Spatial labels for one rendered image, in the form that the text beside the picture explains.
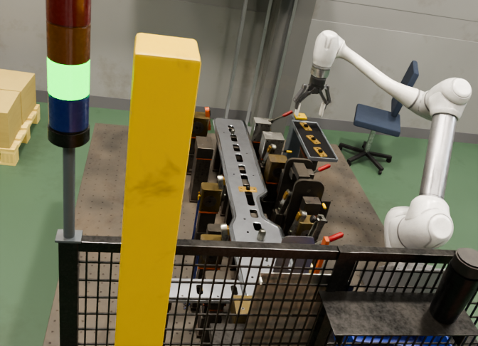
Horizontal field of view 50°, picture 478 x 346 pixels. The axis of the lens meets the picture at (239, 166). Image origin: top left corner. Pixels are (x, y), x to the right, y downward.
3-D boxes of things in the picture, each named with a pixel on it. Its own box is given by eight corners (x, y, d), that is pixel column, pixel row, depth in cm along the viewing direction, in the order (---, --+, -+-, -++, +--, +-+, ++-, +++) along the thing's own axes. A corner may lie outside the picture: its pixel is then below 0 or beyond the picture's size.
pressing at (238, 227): (207, 117, 289) (207, 114, 288) (246, 121, 293) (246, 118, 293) (242, 303, 174) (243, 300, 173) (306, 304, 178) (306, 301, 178)
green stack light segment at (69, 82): (51, 82, 90) (50, 48, 87) (91, 86, 92) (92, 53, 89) (44, 98, 85) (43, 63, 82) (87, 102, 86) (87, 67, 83)
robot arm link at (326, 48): (332, 70, 238) (333, 61, 249) (341, 38, 230) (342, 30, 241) (309, 65, 239) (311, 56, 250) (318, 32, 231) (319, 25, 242)
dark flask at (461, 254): (420, 302, 124) (449, 245, 115) (448, 302, 125) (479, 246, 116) (434, 327, 118) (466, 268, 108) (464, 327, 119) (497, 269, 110)
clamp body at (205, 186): (185, 243, 240) (194, 181, 222) (210, 243, 242) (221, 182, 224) (186, 252, 234) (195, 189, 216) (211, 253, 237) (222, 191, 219)
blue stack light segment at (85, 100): (52, 114, 94) (51, 82, 90) (90, 117, 95) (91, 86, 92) (45, 132, 88) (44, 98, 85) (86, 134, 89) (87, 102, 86)
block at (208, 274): (187, 323, 200) (196, 269, 185) (218, 324, 202) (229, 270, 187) (188, 339, 193) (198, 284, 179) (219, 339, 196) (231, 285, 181)
